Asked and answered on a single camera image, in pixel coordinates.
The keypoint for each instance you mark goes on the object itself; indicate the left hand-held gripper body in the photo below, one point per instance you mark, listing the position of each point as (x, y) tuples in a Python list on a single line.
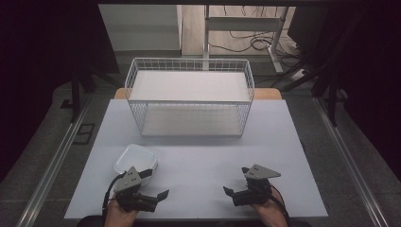
[(127, 181)]

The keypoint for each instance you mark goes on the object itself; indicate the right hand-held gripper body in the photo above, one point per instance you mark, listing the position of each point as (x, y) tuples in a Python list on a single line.
[(255, 192)]

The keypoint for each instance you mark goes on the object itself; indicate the white plastic container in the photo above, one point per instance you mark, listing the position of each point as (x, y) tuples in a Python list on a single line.
[(135, 157)]

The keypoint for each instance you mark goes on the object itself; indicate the person's right hand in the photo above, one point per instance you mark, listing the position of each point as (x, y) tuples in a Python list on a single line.
[(272, 214)]

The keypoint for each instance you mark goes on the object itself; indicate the person's left hand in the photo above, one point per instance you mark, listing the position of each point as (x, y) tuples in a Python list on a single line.
[(116, 216)]

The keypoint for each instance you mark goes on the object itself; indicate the white table mat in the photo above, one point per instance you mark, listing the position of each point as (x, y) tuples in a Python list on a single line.
[(195, 167)]

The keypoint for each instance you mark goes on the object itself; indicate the white power strip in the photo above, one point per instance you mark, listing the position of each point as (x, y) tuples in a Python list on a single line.
[(298, 75)]

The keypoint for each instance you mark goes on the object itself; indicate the black tripod stand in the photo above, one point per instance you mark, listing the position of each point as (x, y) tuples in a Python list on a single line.
[(331, 94)]

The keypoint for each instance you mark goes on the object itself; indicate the white cabinet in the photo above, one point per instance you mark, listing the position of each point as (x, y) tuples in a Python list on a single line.
[(142, 28)]

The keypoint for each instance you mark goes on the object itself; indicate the aluminium rail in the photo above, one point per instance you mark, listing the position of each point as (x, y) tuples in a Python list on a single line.
[(350, 164), (53, 164)]

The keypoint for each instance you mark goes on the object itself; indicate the white metal desk frame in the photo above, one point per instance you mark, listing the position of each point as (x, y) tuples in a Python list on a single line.
[(242, 23)]

